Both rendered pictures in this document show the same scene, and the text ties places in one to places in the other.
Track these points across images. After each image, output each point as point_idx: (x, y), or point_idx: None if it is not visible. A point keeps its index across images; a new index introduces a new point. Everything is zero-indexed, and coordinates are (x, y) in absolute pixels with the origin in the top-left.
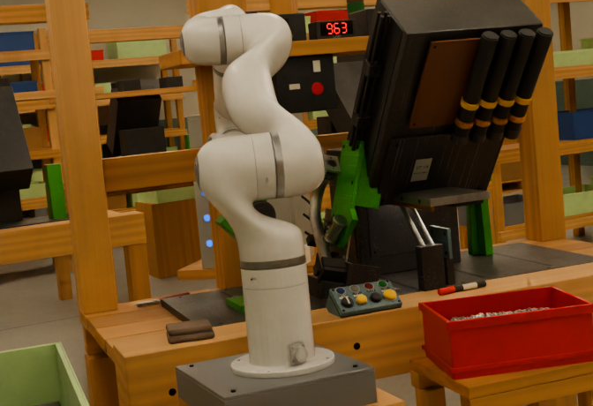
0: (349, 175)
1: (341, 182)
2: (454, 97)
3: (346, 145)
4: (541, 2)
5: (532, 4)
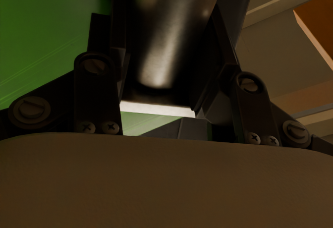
0: (14, 80)
1: (41, 16)
2: None
3: (157, 116)
4: None
5: None
